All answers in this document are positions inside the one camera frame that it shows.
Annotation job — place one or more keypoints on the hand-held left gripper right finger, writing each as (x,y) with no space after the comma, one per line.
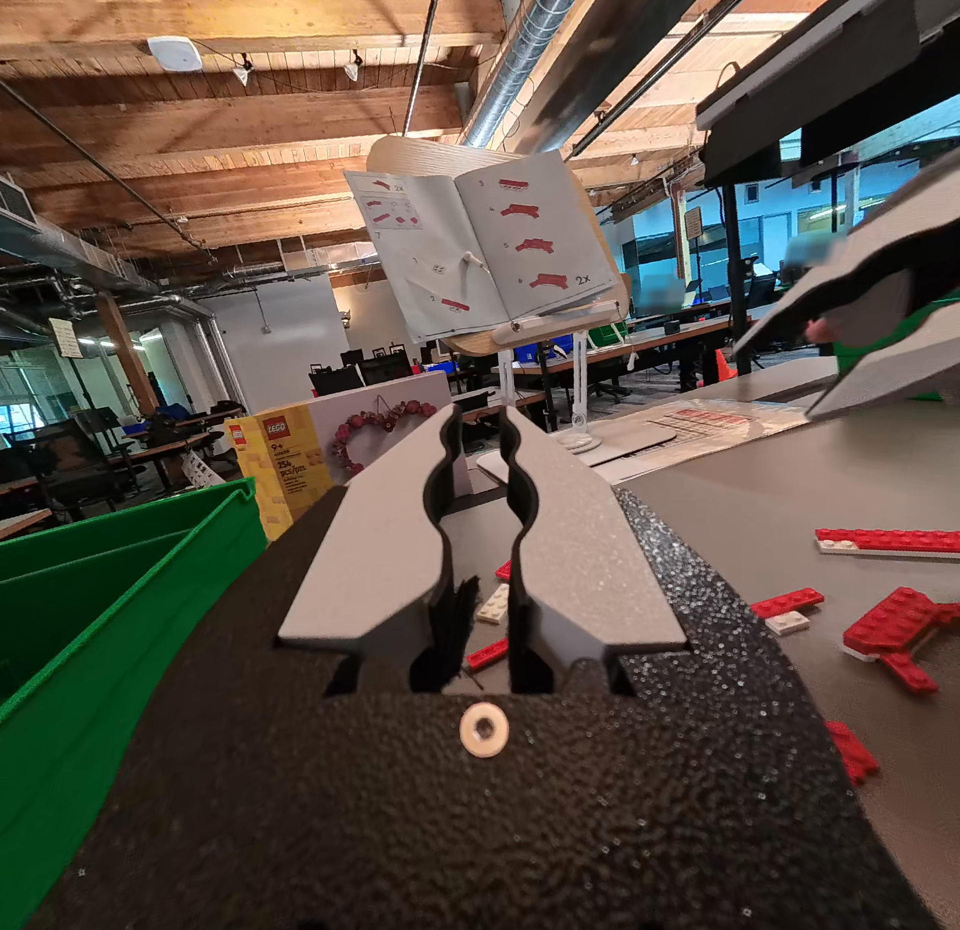
(600,562)

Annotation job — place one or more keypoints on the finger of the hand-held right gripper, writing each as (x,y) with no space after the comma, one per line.
(900,375)
(900,202)

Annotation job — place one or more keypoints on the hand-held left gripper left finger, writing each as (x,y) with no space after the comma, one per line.
(375,555)

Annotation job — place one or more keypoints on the long red lego frame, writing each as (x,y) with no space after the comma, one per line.
(885,538)

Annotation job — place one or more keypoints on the wide red lego plate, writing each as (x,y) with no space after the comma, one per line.
(503,571)

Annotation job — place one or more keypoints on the white lego plate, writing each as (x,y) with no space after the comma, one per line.
(493,606)

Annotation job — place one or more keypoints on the yellow and white lego box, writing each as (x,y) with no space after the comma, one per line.
(285,480)

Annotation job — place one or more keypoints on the small red lego plate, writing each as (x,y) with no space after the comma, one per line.
(487,654)

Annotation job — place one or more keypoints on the red lego wedge assembly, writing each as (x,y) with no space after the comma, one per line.
(892,622)

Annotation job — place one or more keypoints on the lego instruction booklet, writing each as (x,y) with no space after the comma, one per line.
(427,255)

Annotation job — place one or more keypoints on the red lego piece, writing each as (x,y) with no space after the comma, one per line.
(851,754)

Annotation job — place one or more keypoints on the person's right hand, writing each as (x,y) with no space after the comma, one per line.
(823,331)

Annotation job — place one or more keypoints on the green storage bin stack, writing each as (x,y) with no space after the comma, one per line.
(112,645)
(851,358)

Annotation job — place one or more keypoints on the orange traffic cone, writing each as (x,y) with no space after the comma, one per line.
(721,371)

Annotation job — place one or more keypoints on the row of black office chairs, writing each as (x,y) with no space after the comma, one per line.
(360,375)

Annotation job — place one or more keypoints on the clear bag with papers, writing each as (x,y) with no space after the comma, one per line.
(720,420)

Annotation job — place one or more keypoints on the white plastic basket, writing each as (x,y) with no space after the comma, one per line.
(201,469)

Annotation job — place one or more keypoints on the long wooden desk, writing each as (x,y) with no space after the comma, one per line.
(697,328)

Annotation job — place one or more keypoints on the ceiling spotlight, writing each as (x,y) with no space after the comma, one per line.
(241,71)
(352,67)

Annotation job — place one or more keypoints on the black ceiling rod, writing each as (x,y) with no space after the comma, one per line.
(421,60)

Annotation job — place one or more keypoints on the white ceiling access point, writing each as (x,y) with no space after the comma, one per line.
(175,54)

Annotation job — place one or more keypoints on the black overhead frame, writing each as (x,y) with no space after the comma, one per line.
(810,82)

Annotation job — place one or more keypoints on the silver air duct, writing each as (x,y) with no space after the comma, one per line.
(525,52)

